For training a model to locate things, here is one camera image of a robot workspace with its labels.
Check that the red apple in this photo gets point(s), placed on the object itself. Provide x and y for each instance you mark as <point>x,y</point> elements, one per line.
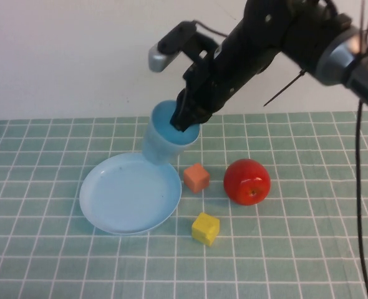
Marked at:
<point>244,180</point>

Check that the light blue plastic cup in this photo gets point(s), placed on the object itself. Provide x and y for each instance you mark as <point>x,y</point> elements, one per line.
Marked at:
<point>159,143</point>

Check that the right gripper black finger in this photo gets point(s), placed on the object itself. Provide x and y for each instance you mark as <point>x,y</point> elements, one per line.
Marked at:
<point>201,116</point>
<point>181,115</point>

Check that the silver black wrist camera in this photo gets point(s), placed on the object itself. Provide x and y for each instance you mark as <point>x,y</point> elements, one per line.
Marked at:
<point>165,50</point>

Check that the light blue plastic plate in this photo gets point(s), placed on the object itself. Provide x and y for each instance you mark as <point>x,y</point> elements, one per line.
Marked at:
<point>128,199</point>

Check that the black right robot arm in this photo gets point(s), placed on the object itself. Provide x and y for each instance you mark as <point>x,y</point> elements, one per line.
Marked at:
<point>315,40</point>

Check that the green checked tablecloth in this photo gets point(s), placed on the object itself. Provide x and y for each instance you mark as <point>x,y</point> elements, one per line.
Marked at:
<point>296,249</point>

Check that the black zip tie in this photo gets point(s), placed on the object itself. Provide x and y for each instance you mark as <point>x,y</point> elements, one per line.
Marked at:
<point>283,88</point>

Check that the orange foam cube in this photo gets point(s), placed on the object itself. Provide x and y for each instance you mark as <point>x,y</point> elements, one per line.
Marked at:
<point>196,181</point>

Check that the yellow foam cube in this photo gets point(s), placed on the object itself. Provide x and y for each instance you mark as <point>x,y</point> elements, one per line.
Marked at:
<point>204,229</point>

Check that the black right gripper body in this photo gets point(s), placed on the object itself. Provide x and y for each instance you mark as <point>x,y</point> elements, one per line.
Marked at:
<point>234,65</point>

